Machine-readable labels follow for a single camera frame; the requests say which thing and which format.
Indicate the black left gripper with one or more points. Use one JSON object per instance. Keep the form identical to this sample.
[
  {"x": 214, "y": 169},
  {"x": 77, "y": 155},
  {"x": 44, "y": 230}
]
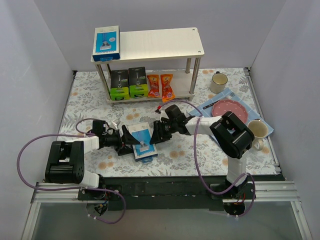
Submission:
[{"x": 120, "y": 141}]

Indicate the blue checkered placemat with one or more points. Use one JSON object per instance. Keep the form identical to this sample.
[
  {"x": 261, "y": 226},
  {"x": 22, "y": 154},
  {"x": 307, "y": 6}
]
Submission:
[{"x": 252, "y": 114}]

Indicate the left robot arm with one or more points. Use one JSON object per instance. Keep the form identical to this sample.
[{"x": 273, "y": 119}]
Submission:
[{"x": 66, "y": 160}]

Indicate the floral tablecloth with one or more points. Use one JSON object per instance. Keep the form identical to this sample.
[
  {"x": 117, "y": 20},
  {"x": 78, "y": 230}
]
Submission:
[{"x": 87, "y": 99}]

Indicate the silver fork black handle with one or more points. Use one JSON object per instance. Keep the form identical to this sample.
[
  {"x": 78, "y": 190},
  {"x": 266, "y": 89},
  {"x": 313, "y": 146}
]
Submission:
[{"x": 228, "y": 97}]

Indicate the painted ceramic mug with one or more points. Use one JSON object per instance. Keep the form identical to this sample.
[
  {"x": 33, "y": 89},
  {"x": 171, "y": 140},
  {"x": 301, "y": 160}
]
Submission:
[{"x": 260, "y": 131}]

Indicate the orange razor packet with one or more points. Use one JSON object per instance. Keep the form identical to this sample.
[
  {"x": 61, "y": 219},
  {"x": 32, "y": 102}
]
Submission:
[
  {"x": 154, "y": 91},
  {"x": 167, "y": 91}
]

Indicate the white two-tier shelf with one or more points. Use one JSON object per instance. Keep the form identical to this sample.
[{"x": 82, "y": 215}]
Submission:
[{"x": 160, "y": 45}]

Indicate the pink polka dot plate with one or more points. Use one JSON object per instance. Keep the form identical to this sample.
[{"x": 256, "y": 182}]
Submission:
[{"x": 223, "y": 106}]

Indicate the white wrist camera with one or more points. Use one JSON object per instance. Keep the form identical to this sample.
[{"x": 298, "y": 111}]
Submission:
[
  {"x": 161, "y": 112},
  {"x": 115, "y": 124}
]

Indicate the black green razor box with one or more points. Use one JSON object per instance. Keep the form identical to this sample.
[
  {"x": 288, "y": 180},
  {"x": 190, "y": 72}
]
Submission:
[
  {"x": 137, "y": 80},
  {"x": 119, "y": 85}
]

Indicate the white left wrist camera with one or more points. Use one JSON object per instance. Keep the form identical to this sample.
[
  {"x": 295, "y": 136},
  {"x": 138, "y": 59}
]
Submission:
[{"x": 115, "y": 124}]

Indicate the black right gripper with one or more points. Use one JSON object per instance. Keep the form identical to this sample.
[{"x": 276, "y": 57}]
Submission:
[{"x": 160, "y": 130}]

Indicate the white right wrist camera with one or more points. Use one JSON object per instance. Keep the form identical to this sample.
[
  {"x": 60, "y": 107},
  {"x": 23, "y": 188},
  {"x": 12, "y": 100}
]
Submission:
[{"x": 161, "y": 112}]

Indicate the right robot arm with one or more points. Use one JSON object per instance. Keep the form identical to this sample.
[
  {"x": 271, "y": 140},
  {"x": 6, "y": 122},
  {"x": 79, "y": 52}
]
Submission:
[{"x": 232, "y": 135}]

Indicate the blue Harry's razor box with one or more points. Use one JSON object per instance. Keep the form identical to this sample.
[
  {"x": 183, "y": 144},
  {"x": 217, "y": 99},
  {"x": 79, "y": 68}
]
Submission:
[{"x": 106, "y": 45}]

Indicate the cream enamel mug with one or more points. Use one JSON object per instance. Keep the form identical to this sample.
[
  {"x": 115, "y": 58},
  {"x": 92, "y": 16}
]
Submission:
[{"x": 218, "y": 82}]

